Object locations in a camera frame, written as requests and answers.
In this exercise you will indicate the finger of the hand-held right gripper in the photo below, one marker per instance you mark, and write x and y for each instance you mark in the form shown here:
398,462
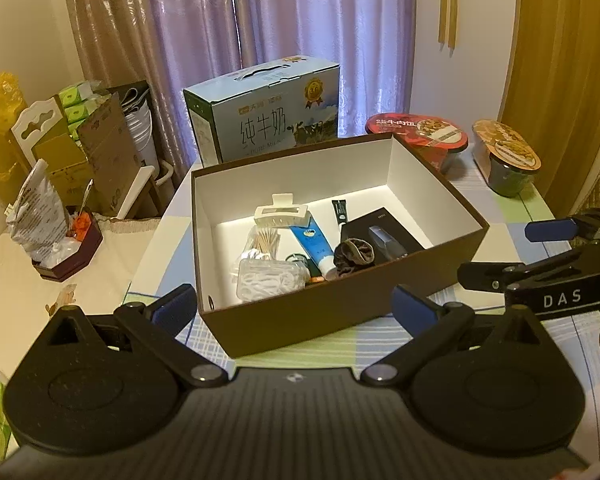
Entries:
485,276
550,230

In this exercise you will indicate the bag of cotton swabs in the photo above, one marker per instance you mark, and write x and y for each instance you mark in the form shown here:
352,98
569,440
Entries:
265,242

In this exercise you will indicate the desktop with checked tablecloth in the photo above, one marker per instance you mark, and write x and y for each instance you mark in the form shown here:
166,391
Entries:
495,242

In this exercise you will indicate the black product box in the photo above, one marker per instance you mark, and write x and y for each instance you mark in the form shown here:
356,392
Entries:
380,230

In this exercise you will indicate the cardboard boxes with tissue packs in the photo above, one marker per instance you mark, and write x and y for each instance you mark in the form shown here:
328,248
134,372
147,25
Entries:
110,160

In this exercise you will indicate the purple sheer curtain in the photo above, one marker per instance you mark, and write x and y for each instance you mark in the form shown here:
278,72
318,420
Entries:
305,20

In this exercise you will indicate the yellow plastic bag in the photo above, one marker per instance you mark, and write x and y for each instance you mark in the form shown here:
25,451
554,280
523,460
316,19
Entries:
0,130

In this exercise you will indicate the small orange object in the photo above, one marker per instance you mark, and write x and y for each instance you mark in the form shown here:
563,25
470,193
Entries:
81,225

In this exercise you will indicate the dark fabric scrunchie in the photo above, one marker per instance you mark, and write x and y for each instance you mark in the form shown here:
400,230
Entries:
352,255

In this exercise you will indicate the white plastic bucket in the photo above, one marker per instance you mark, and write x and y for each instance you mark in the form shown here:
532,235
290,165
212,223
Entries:
142,135

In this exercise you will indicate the white plastic frame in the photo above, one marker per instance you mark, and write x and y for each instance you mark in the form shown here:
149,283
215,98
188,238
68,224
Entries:
140,185

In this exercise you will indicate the dark green instant noodle bowl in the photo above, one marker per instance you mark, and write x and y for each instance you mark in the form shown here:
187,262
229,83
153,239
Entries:
507,170

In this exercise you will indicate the clear box of floss picks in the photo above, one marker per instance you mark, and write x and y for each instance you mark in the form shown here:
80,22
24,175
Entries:
267,280

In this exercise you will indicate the brown cardboard storage box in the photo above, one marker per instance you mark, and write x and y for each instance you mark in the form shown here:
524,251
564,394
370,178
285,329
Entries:
330,320

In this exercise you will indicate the metal spoon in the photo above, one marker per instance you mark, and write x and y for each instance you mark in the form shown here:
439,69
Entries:
86,195

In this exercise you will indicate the stack of green tissue packs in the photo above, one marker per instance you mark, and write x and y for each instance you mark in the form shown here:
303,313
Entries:
80,105

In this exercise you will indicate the brown patterned curtain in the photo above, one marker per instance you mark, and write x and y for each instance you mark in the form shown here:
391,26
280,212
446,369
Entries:
110,25

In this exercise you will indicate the brown wooden wardrobe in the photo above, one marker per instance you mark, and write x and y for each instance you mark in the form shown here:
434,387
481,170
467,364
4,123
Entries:
565,60

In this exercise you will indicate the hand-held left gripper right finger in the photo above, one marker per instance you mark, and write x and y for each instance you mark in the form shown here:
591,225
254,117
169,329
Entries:
412,306

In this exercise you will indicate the blue hand cream tube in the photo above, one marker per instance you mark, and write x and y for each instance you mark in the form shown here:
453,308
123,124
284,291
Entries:
315,250

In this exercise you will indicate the red instant noodle bowl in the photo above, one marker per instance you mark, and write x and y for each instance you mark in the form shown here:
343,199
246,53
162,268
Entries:
420,132

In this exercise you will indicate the cream printed cloth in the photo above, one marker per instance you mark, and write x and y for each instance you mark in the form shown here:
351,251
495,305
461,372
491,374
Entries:
55,295

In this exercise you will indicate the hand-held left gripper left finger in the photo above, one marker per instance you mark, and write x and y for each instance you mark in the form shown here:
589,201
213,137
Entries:
175,306

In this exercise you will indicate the blue milk carton box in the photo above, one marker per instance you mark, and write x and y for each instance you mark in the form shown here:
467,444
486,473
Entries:
260,125

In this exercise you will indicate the small black tube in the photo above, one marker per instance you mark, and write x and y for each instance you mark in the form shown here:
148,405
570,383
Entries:
340,210

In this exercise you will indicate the dark red hexagonal box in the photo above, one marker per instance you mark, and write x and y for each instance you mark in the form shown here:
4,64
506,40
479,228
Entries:
75,260

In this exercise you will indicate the white hair claw clip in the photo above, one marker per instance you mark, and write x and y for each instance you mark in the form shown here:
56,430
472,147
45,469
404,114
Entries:
280,217

